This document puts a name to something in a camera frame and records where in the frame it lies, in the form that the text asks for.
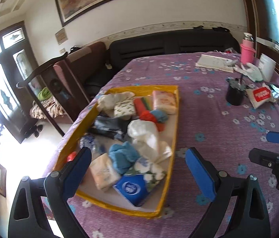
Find white floral print pack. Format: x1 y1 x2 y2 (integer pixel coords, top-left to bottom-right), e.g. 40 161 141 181
114 100 136 118

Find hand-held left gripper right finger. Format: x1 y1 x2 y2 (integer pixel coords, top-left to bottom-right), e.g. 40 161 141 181
185 147 271 238

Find small wall plaque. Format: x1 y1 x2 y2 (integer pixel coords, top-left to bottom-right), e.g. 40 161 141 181
55 28 69 46

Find black sofa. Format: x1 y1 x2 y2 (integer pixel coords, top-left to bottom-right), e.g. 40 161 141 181
84 28 240 100

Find beige tissue pack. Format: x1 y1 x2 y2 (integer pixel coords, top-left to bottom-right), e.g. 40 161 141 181
88 153 122 193

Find large white cloth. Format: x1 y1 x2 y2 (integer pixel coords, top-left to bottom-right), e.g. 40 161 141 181
132 132 174 164

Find black shoes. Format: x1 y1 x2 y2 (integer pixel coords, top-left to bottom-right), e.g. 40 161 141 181
25 125 44 138

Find yellow tray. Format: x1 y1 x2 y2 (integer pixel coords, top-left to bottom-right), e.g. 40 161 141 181
55 85 181 220

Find green cloth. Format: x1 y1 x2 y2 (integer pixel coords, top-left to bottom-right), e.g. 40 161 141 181
37 86 52 100

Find blue white plastic bag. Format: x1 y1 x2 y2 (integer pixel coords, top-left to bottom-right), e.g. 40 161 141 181
79 133 106 155

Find white glove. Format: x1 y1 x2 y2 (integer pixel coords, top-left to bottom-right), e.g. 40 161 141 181
233 63 265 82

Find large blue towel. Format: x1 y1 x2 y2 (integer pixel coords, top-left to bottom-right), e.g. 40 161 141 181
108 141 141 175

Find white cup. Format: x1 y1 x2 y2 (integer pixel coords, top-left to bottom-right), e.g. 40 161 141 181
258 53 277 82

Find white cardboard piece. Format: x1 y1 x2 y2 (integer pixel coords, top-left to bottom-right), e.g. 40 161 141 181
255 36 279 49

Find brown patterned cushion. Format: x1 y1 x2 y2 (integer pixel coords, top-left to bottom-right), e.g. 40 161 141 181
29 96 69 125

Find dark denim cloth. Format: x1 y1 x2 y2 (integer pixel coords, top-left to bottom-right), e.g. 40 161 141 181
88 116 133 141

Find red tissue pack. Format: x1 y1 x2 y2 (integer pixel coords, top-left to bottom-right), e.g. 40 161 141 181
246 84 276 109

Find black pen holder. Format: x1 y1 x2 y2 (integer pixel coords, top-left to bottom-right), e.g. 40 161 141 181
226 78 248 106

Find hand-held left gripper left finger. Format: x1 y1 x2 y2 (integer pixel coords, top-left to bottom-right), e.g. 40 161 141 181
8 147 92 238

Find red green striped pack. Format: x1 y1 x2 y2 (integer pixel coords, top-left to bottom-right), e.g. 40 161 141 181
133 96 155 116

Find red cloth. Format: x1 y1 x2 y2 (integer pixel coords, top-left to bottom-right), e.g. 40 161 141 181
139 109 166 132

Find glass double door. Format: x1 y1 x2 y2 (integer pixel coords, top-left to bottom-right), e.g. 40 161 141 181
0 21 35 145

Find pink bottle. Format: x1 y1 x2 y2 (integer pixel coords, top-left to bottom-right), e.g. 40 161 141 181
240 32 257 65

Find cream cloth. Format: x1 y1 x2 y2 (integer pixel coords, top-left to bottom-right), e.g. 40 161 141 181
97 91 135 112

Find small blue cloth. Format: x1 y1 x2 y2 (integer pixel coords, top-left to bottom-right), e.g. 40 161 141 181
151 110 170 124

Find wooden chair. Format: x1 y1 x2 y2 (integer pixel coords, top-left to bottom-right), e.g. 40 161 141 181
15 51 69 137

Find wooden window frame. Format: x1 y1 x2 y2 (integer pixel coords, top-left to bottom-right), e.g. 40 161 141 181
238 0 279 80

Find white notebook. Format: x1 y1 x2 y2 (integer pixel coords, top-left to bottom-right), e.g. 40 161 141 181
195 54 238 74

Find blue floral tissue pack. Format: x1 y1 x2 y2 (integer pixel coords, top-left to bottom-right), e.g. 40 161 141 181
113 157 168 208

